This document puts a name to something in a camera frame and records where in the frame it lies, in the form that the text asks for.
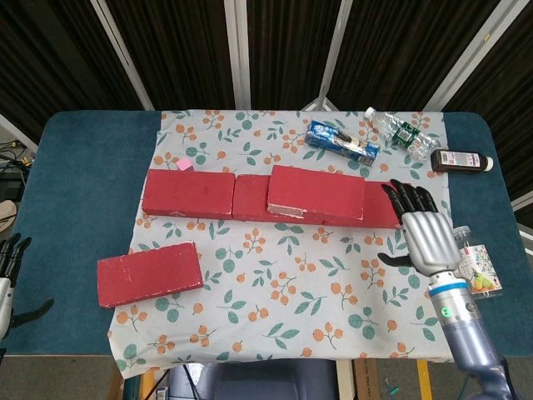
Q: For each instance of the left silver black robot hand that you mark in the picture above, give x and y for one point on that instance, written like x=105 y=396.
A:
x=6 y=258

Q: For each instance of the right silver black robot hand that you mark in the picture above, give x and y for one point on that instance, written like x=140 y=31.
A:
x=431 y=241

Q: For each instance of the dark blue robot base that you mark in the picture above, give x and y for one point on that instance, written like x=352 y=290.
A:
x=266 y=381

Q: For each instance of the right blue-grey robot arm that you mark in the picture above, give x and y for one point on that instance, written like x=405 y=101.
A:
x=470 y=341

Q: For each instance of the small pink cube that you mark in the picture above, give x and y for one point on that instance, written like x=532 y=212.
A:
x=184 y=164

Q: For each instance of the tan hat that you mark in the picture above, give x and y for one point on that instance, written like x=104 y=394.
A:
x=6 y=214

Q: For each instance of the clear bottle with fruit label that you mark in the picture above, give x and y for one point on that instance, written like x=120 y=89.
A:
x=483 y=266

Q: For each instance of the brown medicine bottle white cap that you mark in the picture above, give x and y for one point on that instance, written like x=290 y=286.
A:
x=458 y=160

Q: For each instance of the clear water bottle green label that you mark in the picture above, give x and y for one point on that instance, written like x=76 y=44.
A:
x=401 y=133

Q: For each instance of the blue cookie snack package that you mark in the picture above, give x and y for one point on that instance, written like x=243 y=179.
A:
x=333 y=139

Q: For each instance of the floral orange-berry tablecloth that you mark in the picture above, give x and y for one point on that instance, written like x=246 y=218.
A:
x=266 y=266

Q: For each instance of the grey metal stand legs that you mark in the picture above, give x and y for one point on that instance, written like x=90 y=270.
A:
x=320 y=102

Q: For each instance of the white frame post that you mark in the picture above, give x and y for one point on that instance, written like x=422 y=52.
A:
x=335 y=46
x=238 y=54
x=467 y=58
x=125 y=58

